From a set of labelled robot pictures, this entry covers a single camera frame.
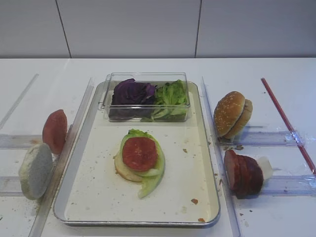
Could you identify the green lettuce in container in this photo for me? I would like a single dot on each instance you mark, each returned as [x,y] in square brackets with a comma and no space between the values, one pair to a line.
[172,101]

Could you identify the tomato slice on tray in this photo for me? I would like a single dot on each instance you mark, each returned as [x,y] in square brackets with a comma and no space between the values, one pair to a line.
[139,153]

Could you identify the lettuce leaf on tray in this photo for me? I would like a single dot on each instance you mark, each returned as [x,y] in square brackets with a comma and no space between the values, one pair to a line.
[152,177]

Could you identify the sliced meat patties stack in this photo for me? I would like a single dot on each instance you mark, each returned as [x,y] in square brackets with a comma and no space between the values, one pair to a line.
[245,176]

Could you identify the standing tomato slice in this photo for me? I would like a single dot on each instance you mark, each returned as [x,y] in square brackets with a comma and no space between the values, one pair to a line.
[54,131]

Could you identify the standing bread slice left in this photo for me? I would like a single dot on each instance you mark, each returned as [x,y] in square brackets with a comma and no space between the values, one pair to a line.
[35,171]

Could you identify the purple cabbage leaves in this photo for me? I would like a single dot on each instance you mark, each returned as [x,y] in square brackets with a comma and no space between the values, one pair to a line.
[131,93]

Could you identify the clear plastic container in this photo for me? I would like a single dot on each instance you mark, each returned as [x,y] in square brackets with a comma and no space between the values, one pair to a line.
[158,79]

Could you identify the bottom bun on tray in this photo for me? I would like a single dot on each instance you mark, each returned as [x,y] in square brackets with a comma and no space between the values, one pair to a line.
[124,171]

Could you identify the sesame bun top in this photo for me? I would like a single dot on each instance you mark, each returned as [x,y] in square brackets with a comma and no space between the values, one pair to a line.
[227,112]

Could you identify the clear upper right track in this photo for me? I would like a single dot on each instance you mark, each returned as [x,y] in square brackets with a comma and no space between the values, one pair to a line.
[268,138]

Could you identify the clear track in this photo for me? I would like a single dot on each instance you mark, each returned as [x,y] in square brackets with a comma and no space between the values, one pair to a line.
[17,142]
[10,186]
[268,138]
[295,185]

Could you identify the bun half behind sesame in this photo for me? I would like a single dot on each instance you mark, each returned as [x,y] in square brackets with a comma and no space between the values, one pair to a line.
[237,124]

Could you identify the metal baking tray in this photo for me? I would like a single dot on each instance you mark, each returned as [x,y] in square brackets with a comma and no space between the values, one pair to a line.
[92,193]

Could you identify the white plastic pusher right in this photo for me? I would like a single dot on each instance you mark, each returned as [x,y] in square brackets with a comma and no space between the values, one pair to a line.
[266,168]

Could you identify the red thin rod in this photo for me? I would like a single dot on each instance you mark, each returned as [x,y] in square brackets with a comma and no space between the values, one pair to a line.
[289,126]

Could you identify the clear upper left track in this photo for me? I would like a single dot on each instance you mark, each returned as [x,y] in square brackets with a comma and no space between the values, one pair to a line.
[17,142]

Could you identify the clear lower right track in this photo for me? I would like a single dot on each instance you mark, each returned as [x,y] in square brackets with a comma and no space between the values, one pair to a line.
[295,185]

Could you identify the clear lower left track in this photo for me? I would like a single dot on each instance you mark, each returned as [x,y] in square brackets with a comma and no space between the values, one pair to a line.
[10,186]

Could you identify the clear right inner rail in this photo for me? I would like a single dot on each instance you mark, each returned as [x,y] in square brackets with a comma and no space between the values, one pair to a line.
[223,179]

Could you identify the clear rail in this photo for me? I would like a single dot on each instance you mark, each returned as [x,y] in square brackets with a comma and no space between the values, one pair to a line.
[223,179]
[48,198]

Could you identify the clear left inner rail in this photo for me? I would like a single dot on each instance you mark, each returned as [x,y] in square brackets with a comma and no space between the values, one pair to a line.
[48,198]

